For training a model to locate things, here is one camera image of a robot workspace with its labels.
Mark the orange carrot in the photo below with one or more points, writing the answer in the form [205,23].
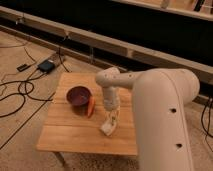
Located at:
[91,106]

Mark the dark purple bowl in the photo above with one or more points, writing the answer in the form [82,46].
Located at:
[78,96]

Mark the wooden table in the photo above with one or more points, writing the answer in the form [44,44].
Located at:
[68,129]

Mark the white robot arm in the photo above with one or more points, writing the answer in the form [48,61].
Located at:
[158,98]

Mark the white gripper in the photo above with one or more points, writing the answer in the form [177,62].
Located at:
[111,102]

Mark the small black plug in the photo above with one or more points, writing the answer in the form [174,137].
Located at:
[23,67]

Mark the black power adapter box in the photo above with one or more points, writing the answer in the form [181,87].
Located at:
[46,66]

